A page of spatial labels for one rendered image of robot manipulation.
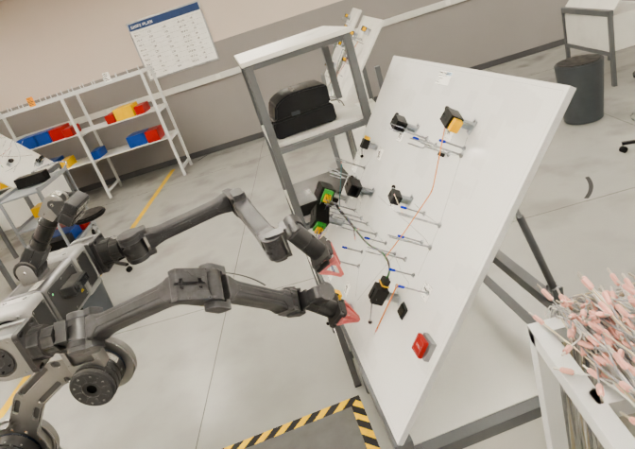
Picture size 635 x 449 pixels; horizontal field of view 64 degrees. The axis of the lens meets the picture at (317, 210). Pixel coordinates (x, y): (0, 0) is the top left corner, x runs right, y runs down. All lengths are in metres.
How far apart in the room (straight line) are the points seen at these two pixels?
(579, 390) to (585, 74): 5.12
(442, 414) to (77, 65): 8.69
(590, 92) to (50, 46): 7.93
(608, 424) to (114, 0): 8.99
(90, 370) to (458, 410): 1.14
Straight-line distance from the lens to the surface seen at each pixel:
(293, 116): 2.39
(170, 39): 9.06
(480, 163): 1.45
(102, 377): 1.79
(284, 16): 8.85
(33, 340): 1.46
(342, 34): 2.33
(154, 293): 1.22
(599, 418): 0.80
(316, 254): 1.45
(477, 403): 1.70
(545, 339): 0.91
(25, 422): 2.18
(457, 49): 9.27
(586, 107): 5.93
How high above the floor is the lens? 2.03
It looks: 23 degrees down
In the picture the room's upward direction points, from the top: 18 degrees counter-clockwise
